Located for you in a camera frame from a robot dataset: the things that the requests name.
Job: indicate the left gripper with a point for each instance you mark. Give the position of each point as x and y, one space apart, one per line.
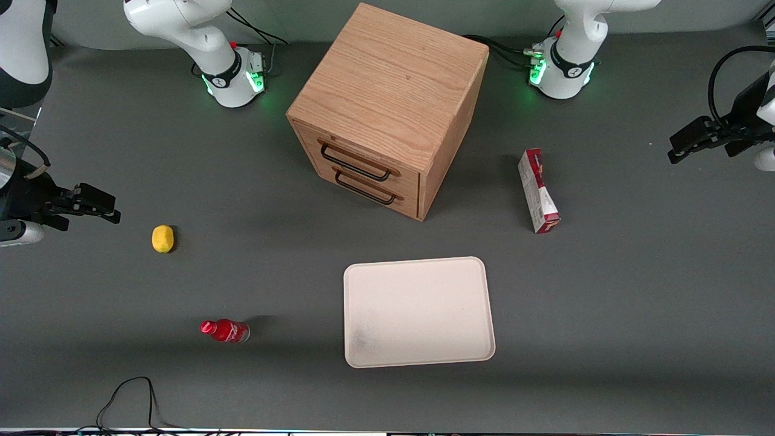
743 111

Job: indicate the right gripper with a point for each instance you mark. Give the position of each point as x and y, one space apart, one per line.
24 195

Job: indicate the red tartan cookie box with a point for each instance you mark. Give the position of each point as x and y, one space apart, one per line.
536 194

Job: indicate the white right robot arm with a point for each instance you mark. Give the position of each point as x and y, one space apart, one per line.
175 24

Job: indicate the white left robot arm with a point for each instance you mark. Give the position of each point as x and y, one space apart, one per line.
575 60

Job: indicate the beige plastic tray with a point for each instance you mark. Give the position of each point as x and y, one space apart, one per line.
418 312

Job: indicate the yellow lemon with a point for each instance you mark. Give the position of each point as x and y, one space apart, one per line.
162 238

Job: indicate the red cola bottle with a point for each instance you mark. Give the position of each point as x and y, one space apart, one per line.
227 330

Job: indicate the wooden two-drawer cabinet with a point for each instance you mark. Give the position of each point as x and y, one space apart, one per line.
387 79

